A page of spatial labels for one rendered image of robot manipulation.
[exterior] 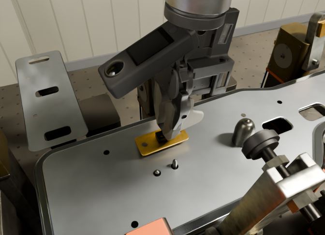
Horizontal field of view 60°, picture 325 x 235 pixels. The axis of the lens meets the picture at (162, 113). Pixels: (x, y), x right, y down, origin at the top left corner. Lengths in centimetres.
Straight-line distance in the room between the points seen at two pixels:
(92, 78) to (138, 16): 125
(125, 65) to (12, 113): 77
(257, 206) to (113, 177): 26
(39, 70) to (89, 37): 162
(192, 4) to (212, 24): 3
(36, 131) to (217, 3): 37
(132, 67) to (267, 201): 20
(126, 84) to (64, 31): 192
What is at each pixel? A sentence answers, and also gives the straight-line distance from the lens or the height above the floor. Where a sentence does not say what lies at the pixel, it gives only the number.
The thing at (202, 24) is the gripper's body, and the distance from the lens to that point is 32.
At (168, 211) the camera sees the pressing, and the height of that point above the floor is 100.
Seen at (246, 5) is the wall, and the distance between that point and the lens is 272.
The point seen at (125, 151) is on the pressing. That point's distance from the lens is 47.
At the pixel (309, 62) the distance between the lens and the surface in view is 71.
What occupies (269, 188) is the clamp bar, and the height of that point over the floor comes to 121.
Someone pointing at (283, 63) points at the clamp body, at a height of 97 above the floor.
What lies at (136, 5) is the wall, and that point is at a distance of 225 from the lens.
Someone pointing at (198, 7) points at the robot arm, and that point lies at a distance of 31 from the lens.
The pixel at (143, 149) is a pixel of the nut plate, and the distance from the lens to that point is 45.
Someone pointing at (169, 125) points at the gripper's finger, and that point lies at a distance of 41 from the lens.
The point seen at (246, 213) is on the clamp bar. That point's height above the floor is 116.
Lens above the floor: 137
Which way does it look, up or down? 46 degrees down
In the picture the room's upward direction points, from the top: straight up
